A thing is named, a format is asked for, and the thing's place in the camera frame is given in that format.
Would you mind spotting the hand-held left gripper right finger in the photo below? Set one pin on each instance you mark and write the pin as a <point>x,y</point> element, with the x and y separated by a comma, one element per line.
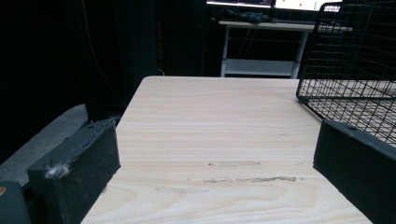
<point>361,161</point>

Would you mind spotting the white desk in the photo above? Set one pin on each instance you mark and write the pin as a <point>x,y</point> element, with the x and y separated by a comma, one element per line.
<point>258,46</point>

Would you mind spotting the computer monitor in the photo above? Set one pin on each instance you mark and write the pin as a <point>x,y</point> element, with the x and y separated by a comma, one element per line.
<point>239,2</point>
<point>305,3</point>

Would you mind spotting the dark cloth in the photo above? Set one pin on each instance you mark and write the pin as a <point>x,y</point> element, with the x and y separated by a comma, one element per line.
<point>246,15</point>

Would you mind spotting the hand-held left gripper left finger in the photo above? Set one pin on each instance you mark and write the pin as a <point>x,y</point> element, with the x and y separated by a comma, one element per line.
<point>77,168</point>

